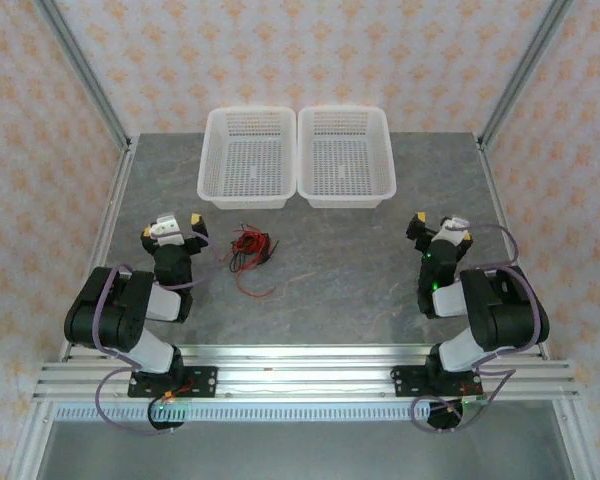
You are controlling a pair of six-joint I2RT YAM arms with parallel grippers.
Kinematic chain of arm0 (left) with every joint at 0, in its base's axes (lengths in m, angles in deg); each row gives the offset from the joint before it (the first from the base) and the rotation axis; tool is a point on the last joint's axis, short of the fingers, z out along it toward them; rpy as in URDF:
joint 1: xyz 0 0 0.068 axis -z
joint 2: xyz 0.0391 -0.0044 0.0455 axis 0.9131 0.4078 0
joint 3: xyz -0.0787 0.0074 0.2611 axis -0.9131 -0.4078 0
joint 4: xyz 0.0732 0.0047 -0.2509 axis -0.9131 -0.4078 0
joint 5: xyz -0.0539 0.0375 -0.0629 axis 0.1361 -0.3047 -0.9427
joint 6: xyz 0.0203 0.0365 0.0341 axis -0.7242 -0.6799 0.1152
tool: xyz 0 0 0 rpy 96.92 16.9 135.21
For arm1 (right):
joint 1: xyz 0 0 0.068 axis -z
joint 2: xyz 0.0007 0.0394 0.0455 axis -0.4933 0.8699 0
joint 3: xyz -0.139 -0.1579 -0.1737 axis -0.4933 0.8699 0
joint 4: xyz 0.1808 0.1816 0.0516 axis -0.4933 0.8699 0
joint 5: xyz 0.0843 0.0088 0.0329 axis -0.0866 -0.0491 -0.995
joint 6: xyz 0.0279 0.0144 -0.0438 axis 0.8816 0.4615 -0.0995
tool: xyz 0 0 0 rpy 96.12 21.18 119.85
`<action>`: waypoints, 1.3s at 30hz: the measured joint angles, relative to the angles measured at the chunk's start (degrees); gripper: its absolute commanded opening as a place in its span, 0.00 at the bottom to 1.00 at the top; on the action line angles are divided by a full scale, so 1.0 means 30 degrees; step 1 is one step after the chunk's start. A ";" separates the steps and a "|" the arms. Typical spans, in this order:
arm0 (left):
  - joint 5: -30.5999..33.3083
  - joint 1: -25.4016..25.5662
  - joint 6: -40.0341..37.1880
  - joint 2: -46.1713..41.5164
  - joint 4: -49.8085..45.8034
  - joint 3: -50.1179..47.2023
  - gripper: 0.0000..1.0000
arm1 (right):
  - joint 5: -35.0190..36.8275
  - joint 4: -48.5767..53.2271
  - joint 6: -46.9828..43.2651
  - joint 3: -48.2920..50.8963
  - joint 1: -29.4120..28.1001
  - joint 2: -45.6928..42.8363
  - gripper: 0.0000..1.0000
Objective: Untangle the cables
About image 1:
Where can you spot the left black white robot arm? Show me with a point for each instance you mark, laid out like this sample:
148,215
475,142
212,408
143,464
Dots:
105,310

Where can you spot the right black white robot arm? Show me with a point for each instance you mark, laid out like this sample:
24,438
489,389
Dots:
505,310

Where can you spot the white plastic mesh basket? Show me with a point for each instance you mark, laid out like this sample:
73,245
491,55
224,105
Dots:
346,165
247,165

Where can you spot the grey metal sheet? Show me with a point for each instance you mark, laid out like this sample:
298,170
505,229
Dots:
305,450

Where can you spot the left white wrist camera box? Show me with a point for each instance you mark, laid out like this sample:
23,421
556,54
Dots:
165,230

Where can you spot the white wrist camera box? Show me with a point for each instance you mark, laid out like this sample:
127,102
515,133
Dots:
165,230
452,227

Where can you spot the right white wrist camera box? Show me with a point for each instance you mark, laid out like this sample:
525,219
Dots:
452,227

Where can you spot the aluminium table side rail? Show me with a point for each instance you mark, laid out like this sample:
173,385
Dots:
491,175
115,200

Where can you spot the aluminium cross rail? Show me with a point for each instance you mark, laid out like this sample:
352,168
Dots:
305,380

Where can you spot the aluminium frame post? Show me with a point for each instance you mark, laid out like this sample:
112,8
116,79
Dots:
81,65
526,65

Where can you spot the aluminium frame leg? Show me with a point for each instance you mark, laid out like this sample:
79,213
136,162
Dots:
30,445
572,440

